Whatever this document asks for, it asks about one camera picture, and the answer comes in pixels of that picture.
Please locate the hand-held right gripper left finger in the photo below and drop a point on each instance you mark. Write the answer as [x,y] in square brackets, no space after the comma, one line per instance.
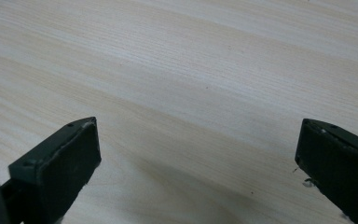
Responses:
[62,161]

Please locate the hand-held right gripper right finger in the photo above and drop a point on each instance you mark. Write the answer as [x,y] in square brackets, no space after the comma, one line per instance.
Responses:
[338,165]

